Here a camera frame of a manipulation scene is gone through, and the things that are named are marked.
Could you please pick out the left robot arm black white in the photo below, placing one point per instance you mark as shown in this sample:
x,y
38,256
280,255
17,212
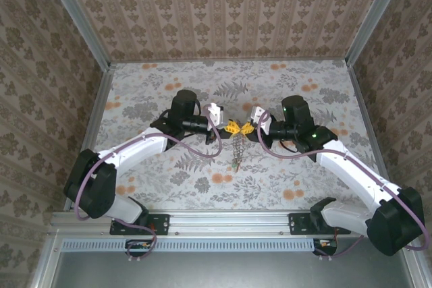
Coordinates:
x,y
141,146

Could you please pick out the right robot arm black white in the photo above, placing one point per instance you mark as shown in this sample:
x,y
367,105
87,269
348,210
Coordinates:
x,y
354,175

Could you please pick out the floral patterned table cover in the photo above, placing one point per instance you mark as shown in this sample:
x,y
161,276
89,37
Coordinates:
x,y
236,193

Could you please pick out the grey metal sheet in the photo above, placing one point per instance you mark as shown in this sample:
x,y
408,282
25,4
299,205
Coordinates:
x,y
236,271

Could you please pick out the black connector box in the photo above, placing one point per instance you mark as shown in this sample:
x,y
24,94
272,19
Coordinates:
x,y
135,251
325,249

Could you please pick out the thin aluminium rail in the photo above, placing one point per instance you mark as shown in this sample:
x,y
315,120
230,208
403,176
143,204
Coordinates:
x,y
229,61

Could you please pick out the aluminium side rail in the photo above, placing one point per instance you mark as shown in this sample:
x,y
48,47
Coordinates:
x,y
98,106
363,106

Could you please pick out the aluminium mounting rail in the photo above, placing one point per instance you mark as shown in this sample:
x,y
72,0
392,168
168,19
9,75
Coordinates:
x,y
229,222

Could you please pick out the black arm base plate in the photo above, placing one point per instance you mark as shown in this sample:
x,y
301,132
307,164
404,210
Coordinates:
x,y
295,224
162,224

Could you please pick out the aluminium frame post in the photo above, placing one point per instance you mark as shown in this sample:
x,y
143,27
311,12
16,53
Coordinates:
x,y
77,15
376,15

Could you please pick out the aluminium frame bar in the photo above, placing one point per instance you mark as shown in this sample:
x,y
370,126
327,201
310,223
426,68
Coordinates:
x,y
418,274
47,261

